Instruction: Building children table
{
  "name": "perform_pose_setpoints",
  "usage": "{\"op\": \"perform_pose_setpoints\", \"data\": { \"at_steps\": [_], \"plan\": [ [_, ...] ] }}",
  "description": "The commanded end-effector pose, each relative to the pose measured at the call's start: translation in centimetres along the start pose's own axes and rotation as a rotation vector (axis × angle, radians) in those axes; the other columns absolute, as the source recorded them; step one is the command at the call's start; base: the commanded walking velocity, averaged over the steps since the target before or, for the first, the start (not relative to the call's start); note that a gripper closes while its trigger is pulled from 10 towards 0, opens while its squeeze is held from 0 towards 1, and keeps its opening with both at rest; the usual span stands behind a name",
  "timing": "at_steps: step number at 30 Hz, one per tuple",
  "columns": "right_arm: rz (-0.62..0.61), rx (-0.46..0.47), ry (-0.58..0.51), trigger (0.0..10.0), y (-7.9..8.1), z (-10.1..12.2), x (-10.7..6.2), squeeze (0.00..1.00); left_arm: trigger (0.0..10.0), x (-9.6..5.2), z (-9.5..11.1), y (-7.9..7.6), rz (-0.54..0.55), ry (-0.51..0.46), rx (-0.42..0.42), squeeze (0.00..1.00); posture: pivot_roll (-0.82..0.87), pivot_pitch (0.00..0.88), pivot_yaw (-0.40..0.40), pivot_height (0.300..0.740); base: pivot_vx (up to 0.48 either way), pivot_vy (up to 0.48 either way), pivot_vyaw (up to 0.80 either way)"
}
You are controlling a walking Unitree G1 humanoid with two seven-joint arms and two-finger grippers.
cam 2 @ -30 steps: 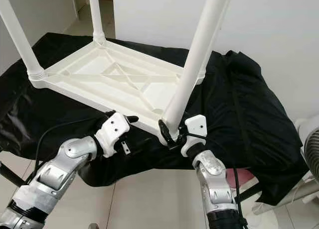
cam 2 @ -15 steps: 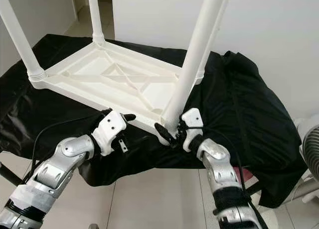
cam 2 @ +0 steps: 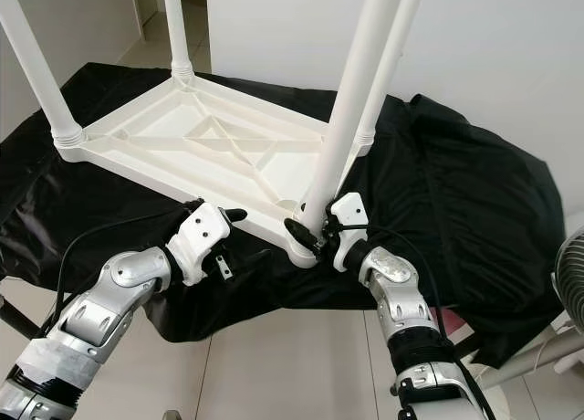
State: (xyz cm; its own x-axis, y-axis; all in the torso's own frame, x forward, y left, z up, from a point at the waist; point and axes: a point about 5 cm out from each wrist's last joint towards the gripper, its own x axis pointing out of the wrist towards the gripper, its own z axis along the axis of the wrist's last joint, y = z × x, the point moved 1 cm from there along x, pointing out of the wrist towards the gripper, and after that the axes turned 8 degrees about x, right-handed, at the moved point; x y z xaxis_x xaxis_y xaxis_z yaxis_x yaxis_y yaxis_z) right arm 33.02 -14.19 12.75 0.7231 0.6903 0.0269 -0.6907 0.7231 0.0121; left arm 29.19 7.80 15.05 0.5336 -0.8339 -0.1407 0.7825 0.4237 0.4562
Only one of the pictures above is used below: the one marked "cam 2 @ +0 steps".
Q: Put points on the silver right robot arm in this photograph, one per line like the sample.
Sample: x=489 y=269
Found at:
x=406 y=301

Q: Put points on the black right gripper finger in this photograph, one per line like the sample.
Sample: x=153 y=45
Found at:
x=301 y=233

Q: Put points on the white plastic table leg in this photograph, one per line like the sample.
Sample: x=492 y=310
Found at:
x=360 y=73
x=392 y=55
x=41 y=64
x=178 y=27

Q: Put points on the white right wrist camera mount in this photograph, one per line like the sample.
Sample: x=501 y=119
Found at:
x=351 y=210

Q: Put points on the pink cushioned seat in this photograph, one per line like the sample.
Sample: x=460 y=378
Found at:
x=458 y=320

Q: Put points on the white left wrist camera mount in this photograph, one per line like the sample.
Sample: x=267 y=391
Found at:
x=199 y=237

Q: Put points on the white plastic table top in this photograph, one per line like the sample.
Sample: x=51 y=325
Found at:
x=155 y=137

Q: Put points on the white fan head grille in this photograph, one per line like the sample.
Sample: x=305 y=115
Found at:
x=571 y=274

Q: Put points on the black cloth cover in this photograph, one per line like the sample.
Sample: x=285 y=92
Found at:
x=465 y=219

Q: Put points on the white metal pole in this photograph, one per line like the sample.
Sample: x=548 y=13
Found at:
x=534 y=358

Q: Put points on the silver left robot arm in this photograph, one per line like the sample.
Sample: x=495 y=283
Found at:
x=100 y=320

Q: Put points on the grey robot left leg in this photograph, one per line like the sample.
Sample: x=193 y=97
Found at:
x=172 y=414

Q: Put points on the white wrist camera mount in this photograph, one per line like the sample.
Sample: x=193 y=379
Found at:
x=199 y=237
x=351 y=210

